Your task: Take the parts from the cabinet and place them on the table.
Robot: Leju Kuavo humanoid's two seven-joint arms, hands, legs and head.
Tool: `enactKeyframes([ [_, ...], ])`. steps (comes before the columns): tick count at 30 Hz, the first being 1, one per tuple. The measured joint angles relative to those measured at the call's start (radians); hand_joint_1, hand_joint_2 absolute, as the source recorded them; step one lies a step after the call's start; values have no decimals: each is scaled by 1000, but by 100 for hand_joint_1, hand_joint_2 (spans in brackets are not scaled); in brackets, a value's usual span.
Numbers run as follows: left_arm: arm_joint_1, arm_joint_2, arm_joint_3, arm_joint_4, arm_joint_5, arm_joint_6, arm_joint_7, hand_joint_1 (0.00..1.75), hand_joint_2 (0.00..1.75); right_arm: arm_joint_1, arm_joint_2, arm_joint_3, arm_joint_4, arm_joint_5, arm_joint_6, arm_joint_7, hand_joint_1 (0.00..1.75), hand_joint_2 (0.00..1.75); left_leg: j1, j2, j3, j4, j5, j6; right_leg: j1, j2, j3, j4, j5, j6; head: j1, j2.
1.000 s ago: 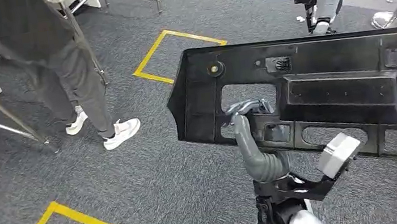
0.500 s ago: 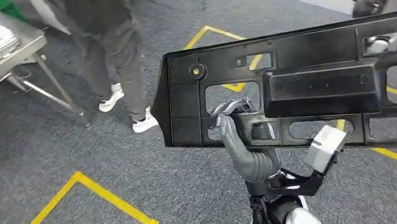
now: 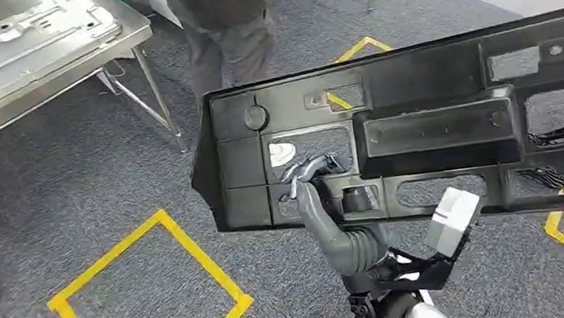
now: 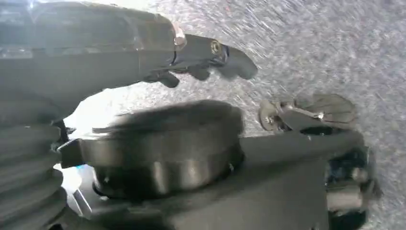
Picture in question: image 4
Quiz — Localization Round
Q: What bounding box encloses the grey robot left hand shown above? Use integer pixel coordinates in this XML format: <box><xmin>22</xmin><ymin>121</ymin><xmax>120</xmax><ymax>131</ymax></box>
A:
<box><xmin>0</xmin><ymin>0</ymin><xmax>259</xmax><ymax>200</ymax></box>

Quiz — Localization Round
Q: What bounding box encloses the black robot foot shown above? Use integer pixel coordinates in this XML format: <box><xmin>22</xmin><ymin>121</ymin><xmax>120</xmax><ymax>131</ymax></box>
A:
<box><xmin>257</xmin><ymin>92</ymin><xmax>358</xmax><ymax>132</ymax></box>

